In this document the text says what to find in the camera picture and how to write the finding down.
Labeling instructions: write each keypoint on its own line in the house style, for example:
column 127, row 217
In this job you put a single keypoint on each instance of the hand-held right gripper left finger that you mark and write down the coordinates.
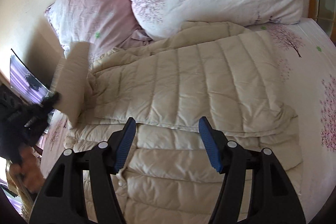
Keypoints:
column 125, row 146

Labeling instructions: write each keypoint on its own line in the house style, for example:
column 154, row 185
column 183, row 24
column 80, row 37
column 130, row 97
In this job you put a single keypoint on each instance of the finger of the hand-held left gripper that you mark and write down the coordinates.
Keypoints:
column 51, row 100

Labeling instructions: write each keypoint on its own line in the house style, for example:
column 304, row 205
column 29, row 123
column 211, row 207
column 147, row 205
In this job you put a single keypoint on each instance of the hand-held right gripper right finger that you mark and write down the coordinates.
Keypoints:
column 210, row 146

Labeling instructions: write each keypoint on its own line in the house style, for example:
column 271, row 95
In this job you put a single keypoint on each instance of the beige quilted down jacket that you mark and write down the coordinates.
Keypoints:
column 183, row 82

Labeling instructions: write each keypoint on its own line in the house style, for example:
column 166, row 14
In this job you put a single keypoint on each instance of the person's left hand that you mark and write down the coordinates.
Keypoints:
column 29, row 169

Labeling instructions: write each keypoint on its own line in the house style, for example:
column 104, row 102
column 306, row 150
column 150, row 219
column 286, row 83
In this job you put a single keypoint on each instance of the dark framed window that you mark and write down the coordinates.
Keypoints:
column 25, row 77

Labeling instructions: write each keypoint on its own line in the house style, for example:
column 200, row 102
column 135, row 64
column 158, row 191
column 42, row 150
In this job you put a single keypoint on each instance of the pink floral pillow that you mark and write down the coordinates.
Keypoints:
column 92, row 8

